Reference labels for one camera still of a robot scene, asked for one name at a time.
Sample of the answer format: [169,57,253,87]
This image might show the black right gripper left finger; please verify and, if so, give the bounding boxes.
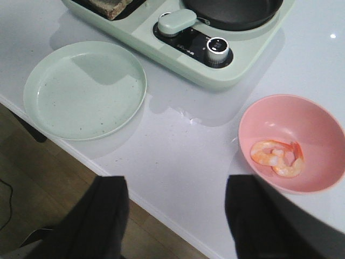
[29,176,129,258]

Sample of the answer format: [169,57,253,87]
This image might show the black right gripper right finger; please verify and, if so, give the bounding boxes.
[225,175,344,258]

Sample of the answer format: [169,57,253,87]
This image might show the orange cooked shrimp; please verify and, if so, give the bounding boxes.
[272,142,305,178]
[250,140,293,166]

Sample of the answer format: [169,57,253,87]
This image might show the pink plastic bowl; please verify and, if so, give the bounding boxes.
[238,94,345,195]

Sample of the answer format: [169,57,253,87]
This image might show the white bread slice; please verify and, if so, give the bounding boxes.
[87,0,133,21]

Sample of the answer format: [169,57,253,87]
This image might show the green breakfast maker base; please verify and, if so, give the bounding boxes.
[64,1,294,91]

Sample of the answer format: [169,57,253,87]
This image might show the light green round plate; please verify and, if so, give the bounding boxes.
[23,41,147,141]

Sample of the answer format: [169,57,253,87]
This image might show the right silver control knob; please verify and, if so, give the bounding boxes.
[206,37,230,66]

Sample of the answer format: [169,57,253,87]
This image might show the black round frying pan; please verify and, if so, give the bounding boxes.
[183,0,283,31]

